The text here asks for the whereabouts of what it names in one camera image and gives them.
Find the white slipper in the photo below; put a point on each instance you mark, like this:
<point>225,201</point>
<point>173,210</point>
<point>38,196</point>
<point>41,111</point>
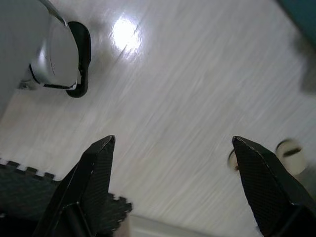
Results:
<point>293,163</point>
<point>231,164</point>

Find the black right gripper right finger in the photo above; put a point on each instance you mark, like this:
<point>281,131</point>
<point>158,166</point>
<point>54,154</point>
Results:
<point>269,187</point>

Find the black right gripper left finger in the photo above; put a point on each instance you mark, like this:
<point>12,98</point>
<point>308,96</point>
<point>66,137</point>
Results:
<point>89,177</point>

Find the dark foam puzzle mat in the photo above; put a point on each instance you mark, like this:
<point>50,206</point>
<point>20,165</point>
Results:
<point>22,192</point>

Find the teal upholstered bed frame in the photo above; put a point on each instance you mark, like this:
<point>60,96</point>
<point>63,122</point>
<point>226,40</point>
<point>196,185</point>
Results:
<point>303,12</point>

